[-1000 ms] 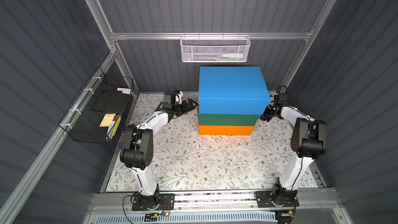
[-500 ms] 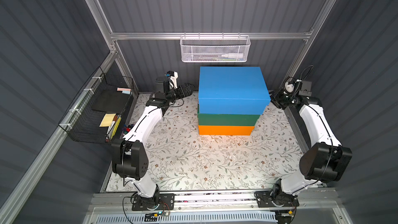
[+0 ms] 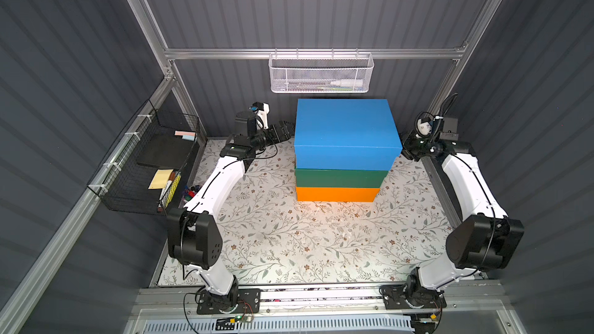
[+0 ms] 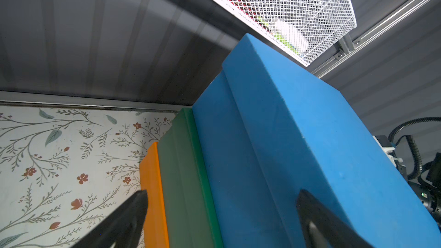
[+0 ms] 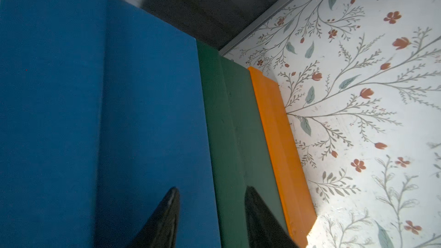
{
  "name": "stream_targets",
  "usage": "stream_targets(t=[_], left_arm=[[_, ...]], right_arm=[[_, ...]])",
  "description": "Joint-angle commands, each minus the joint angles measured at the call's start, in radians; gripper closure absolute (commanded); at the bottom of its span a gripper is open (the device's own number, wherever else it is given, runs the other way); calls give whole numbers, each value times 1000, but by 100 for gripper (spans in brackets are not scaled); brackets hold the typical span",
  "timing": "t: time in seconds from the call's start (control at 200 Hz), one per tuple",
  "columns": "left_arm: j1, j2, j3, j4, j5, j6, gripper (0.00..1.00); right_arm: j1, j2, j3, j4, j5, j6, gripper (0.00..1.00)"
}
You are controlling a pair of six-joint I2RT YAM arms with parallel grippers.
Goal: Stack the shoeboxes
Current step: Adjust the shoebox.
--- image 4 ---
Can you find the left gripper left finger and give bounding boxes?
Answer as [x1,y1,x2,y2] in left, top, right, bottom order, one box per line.
[73,190,148,248]

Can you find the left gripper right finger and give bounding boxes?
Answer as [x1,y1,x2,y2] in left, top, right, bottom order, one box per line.
[296,189,371,248]

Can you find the orange shoebox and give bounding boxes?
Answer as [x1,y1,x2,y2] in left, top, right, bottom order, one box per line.
[140,142,170,248]

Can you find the green shoebox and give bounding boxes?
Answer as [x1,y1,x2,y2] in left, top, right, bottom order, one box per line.
[157,109,223,248]

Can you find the blue shoebox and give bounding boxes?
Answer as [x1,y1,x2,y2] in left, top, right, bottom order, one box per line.
[192,34,441,248]

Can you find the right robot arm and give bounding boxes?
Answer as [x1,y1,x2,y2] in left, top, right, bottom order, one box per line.
[408,153,441,229]

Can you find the floral table mat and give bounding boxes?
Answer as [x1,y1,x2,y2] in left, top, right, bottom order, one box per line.
[1,106,175,248]

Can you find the white marker in basket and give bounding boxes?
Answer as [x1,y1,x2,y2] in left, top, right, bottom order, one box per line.
[274,19,309,54]

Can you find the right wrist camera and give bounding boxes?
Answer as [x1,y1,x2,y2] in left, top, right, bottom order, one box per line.
[373,135,408,181]

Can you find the black corrugated cable conduit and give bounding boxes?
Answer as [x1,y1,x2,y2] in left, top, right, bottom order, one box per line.
[387,116,441,180]

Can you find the white wire mesh basket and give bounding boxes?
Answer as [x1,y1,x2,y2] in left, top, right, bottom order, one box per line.
[214,0,357,67]

